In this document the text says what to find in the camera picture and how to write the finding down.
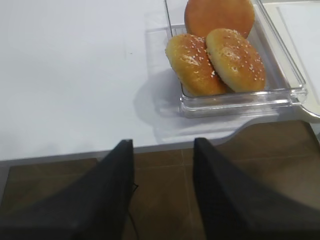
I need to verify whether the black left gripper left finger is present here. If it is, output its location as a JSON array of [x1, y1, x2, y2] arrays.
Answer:
[[0, 140, 134, 240]]

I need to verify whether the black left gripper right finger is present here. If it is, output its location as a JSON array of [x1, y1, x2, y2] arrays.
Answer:
[[192, 138, 320, 240]]

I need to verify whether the sesame bun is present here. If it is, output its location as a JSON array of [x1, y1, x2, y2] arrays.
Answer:
[[205, 28, 267, 93], [165, 33, 231, 97]]

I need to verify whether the clear bun container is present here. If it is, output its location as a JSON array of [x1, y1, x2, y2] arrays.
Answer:
[[144, 0, 308, 119]]

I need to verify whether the plain bottom bun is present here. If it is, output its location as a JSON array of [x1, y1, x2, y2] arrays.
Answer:
[[184, 0, 255, 38]]

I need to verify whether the white metal tray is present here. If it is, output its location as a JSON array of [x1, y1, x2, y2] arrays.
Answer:
[[261, 0, 320, 123]]

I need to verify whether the white paper sheet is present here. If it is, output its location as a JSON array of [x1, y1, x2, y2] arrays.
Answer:
[[278, 3, 320, 86]]

